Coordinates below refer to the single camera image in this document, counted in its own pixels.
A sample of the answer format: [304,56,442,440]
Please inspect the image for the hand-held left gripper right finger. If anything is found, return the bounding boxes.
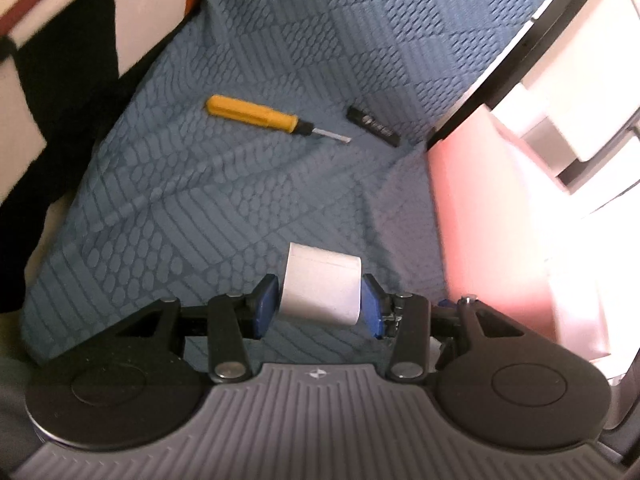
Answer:
[361,274,531,381]

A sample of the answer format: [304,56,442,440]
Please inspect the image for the yellow handle screwdriver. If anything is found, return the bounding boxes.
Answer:
[206,94,353,146]

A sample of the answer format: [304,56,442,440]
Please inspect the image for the red black white striped blanket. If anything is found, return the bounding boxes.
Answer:
[0,0,211,311]

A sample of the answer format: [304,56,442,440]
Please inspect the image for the white folding chair black frame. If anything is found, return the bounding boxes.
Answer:
[427,0,640,196]

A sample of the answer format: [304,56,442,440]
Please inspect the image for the black stick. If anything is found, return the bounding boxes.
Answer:
[346,106,401,148]

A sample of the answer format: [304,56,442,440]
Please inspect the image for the pink cardboard box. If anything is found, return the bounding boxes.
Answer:
[425,102,640,376]

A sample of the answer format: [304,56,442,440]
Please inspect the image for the blue textured mat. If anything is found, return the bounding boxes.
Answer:
[20,0,618,361]

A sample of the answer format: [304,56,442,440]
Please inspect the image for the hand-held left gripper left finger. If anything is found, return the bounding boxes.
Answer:
[102,274,278,381]

